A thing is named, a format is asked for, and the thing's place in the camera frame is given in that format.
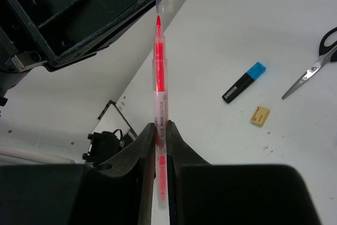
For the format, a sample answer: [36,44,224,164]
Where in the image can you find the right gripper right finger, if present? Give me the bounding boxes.
[167,120,210,224]

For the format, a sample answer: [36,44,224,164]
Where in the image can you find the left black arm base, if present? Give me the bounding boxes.
[82,100,137,167]

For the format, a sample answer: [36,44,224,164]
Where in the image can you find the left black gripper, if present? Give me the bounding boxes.
[1,0,156,98]

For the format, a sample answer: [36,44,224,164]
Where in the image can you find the black handled scissors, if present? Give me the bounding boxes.
[281,27,336,100]

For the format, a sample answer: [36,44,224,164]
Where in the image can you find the blue capped black highlighter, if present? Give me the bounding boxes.
[222,62,266,104]

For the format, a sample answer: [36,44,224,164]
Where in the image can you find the slim red highlighter pen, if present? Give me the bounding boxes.
[152,16,169,211]

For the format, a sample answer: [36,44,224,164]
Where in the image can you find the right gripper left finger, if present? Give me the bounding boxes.
[95,123,155,224]

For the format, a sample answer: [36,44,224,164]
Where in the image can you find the small yellow eraser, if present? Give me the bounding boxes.
[250,106,270,127]

